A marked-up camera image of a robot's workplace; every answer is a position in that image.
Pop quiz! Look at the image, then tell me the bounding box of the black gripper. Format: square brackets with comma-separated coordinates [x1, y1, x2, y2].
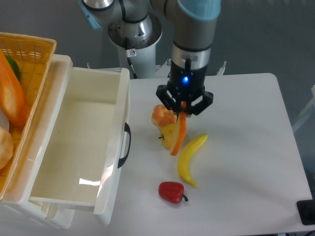
[156, 59, 214, 116]

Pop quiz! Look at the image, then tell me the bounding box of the toy bread slice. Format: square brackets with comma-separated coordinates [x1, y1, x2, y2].
[170, 111, 187, 156]

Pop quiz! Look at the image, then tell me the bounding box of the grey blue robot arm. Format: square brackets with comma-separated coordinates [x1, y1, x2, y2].
[78, 0, 221, 116]

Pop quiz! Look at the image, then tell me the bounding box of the toy bread roll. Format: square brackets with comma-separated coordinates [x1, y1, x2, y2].
[151, 104, 177, 129]

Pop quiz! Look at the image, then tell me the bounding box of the white open upper drawer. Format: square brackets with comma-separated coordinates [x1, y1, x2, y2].
[30, 67, 130, 225]

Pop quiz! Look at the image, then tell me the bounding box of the toy round bread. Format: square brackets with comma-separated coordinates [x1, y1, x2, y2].
[0, 127, 14, 169]

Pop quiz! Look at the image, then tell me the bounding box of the white drawer cabinet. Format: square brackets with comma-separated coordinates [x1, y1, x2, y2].
[0, 55, 74, 229]

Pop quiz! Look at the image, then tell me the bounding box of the toy yellow bell pepper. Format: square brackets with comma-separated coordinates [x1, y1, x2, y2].
[158, 123, 178, 149]

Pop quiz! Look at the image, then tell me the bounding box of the toy yellow banana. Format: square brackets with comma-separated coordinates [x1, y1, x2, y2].
[177, 133, 208, 188]

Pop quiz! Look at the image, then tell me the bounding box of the toy red bell pepper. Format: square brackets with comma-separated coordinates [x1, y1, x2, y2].
[158, 181, 189, 204]

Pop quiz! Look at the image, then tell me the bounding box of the yellow woven basket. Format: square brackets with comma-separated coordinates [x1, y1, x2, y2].
[0, 32, 57, 199]

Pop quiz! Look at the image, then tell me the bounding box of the black device at edge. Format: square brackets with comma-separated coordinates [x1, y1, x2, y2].
[296, 200, 315, 225]

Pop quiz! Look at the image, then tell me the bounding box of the toy orange baguette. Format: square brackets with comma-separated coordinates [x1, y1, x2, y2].
[0, 51, 30, 126]

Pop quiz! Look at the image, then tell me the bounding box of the toy green pepper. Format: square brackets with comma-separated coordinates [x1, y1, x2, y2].
[5, 56, 21, 81]

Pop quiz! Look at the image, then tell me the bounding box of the black drawer handle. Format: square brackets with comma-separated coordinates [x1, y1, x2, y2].
[118, 123, 131, 169]

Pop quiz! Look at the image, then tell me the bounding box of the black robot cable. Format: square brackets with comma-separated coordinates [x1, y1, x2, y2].
[125, 36, 139, 80]

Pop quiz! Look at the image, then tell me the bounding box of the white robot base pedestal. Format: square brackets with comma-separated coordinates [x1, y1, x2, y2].
[108, 13, 162, 79]

